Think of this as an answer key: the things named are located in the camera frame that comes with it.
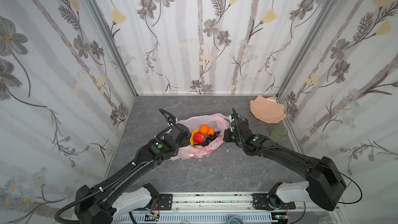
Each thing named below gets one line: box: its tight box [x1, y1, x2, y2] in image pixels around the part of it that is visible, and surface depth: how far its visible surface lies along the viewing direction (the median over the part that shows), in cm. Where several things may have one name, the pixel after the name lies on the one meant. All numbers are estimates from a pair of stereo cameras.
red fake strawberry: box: [192, 132, 205, 144], surface depth 94 cm
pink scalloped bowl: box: [250, 95, 287, 124], surface depth 113 cm
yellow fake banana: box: [189, 128, 201, 146], surface depth 95 cm
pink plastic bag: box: [170, 114, 231, 161], surface depth 86 cm
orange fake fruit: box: [199, 124, 210, 136], surface depth 96 cm
